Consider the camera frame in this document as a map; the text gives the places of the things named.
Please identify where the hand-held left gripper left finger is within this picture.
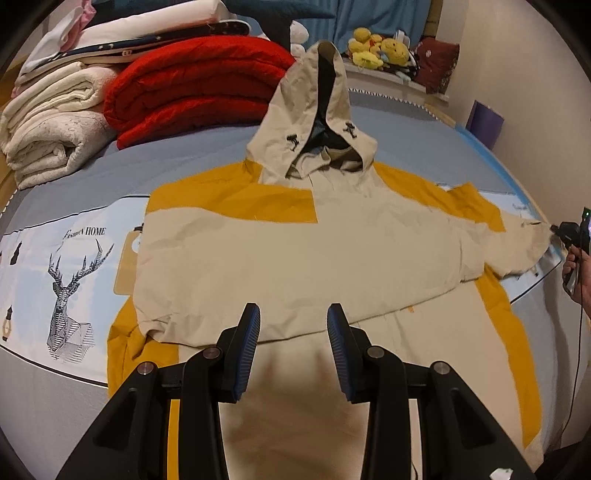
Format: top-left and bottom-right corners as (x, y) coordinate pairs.
(55, 303), (262, 480)

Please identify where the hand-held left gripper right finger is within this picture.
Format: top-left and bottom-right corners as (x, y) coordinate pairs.
(326, 303), (537, 480)

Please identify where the beige and yellow hooded jacket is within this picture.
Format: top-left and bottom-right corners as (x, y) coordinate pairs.
(107, 41), (561, 480)

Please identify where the person's right hand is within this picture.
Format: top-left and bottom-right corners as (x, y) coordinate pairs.
(561, 246), (591, 320)

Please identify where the purple box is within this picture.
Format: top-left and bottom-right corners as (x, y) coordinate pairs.
(465, 100), (505, 151)

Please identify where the maroon cushion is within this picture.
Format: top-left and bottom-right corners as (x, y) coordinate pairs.
(414, 37), (461, 94)

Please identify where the grey printed bed sheet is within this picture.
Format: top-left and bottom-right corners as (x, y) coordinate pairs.
(0, 88), (591, 464)

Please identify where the yellow plush toy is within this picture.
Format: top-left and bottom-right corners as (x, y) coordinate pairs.
(348, 28), (385, 71)
(379, 37), (413, 66)

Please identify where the red folded quilt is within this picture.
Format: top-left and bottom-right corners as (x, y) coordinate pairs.
(102, 36), (297, 150)

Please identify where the blue curtain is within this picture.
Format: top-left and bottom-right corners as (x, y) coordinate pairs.
(295, 0), (437, 52)

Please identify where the cream folded blanket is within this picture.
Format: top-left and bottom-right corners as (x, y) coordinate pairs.
(0, 62), (119, 190)

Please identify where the white plush toy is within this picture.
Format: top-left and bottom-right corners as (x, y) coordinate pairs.
(289, 21), (309, 59)

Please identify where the navy star-print blanket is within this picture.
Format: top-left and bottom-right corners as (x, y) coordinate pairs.
(41, 21), (252, 70)

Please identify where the dark teal cloth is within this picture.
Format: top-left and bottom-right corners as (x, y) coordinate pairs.
(92, 0), (337, 52)

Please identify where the white folded quilt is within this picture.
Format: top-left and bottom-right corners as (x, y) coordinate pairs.
(81, 0), (243, 46)

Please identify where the pink and white cloth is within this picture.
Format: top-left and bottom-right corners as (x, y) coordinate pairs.
(19, 0), (99, 75)

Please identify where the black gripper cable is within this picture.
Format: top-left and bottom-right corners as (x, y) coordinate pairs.
(558, 300), (586, 452)

